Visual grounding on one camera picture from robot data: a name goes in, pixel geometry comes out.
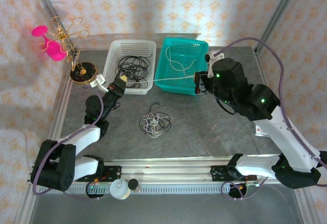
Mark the small white printed card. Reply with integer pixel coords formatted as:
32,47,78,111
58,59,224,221
254,124,269,137

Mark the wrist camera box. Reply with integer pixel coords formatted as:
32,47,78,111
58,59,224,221
89,74,107,92
205,51,226,78

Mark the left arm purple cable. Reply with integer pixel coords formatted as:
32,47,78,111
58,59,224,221
32,96,104,201

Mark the gold wire stand black base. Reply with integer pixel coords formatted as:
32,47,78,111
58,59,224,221
38,16,98,86

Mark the teal plastic basket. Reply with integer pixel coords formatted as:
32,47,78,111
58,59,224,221
154,37,209,97

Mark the aluminium mounting rail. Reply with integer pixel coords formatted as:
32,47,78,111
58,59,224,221
27,156,306,184

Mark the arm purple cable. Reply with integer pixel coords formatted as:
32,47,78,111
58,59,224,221
214,37,327,200
32,96,104,201

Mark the cable pile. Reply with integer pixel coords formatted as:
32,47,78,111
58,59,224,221
138,103,172,135

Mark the pink flocked goblet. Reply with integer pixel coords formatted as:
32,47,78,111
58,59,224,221
31,25,66,62

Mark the small black cap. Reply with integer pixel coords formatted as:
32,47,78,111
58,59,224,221
127,179,140,193

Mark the coiled black cables bundle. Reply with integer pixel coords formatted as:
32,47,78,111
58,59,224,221
110,52,154,89

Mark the grey slotted cable duct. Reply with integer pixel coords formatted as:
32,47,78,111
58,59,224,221
37,184,258,194

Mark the thin black cable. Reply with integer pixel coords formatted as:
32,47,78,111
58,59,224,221
143,111,172,135

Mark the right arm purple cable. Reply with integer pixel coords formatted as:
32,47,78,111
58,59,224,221
214,37,327,200

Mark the white plastic basket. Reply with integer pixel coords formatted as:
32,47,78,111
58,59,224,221
101,39,157,96

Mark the thin white cable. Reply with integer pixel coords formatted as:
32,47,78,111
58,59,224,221
142,113,174,138
125,46,199,85

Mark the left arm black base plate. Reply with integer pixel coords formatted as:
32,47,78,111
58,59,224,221
76,166,123,183

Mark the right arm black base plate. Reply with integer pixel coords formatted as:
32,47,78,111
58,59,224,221
210,166,259,183

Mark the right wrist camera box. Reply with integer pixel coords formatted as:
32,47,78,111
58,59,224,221
205,51,226,78

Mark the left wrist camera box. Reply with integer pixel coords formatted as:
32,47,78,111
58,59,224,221
89,74,107,92

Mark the white bottle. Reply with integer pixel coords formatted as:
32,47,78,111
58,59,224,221
109,178,131,199

